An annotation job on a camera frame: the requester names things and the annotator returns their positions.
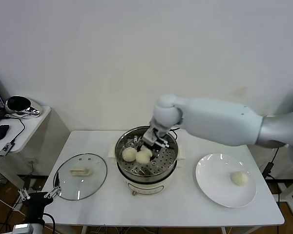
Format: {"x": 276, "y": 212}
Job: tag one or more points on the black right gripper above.
{"x": 157, "y": 147}

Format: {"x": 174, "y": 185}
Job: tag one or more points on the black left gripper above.
{"x": 36, "y": 203}

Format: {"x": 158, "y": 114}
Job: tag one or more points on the white steamed baozi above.
{"x": 239, "y": 179}
{"x": 143, "y": 156}
{"x": 129, "y": 154}

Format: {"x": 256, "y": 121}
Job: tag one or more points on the round glass lid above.
{"x": 97, "y": 170}

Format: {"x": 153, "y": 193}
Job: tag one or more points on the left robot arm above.
{"x": 36, "y": 229}

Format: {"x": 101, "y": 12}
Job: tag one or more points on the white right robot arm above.
{"x": 210, "y": 119}

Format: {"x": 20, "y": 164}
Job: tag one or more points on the perforated steel steamer basket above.
{"x": 161, "y": 165}

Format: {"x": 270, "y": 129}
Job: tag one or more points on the cream electric cooker base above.
{"x": 146, "y": 189}

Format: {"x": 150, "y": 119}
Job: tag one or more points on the small usb adapter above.
{"x": 6, "y": 148}

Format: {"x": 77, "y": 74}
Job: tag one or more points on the white side table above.
{"x": 31, "y": 129}
{"x": 289, "y": 202}

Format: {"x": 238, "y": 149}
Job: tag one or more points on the white round plate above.
{"x": 205, "y": 192}

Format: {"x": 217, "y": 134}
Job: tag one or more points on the black computer mouse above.
{"x": 0, "y": 131}

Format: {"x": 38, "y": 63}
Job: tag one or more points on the shiny chrome headset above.
{"x": 17, "y": 103}

